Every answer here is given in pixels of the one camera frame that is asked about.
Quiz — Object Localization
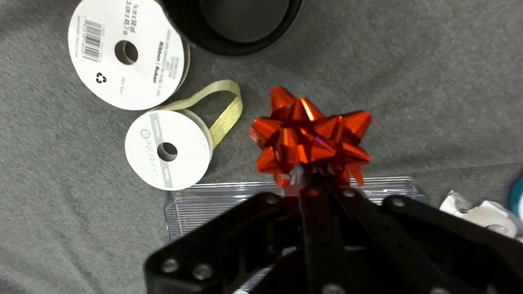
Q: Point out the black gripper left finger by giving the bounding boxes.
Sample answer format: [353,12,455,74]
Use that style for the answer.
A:
[144,193,306,294]

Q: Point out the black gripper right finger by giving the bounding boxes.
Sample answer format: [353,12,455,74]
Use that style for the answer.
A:
[330,190,523,294]

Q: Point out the red gift bow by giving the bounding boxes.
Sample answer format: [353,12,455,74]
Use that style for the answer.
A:
[249,87,373,187]

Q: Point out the long clear plastic tray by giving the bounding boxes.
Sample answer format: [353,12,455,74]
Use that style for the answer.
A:
[164,177,428,242]

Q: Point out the small white gold ribbon spool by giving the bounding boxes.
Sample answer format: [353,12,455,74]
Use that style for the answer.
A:
[124,80,244,191]

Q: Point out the blue ribbon roll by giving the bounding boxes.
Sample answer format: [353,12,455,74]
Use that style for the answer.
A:
[509,177,523,221]

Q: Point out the large white ribbon spool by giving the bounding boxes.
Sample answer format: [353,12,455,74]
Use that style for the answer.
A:
[69,0,190,111]

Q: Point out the white tape dispenser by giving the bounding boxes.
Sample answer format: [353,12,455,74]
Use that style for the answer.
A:
[440,190,522,240]

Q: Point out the black mug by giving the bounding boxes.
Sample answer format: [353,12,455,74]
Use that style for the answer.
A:
[160,0,304,56]

